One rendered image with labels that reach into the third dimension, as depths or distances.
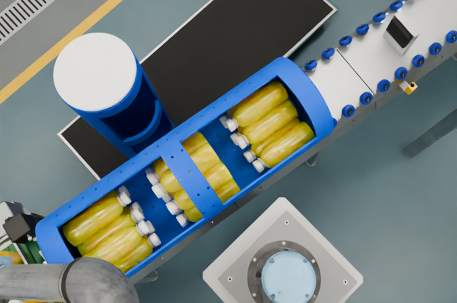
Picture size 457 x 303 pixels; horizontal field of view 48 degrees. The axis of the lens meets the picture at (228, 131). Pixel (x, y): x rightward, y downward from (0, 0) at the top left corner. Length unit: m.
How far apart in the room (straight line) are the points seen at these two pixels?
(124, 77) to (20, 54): 1.46
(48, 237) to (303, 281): 0.70
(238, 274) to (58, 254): 0.48
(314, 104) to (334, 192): 1.24
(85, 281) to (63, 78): 0.94
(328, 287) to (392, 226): 1.34
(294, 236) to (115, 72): 0.80
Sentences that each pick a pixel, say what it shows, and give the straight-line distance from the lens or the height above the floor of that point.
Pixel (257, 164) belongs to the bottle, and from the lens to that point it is 1.55.
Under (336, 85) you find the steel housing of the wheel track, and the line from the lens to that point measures 1.80.
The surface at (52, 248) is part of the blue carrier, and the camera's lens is 1.46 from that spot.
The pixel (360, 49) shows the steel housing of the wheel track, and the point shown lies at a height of 0.93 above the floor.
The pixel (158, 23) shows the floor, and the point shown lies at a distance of 2.96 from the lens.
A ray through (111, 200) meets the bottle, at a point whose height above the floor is 1.13.
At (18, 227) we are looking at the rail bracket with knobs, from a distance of 1.76.
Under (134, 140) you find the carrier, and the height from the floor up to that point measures 0.61.
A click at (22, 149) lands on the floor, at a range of 2.93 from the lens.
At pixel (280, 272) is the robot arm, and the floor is 1.44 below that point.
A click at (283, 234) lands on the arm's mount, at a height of 1.22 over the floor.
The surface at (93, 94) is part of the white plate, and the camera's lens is 1.73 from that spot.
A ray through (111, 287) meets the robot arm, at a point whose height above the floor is 1.67.
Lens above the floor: 2.60
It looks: 75 degrees down
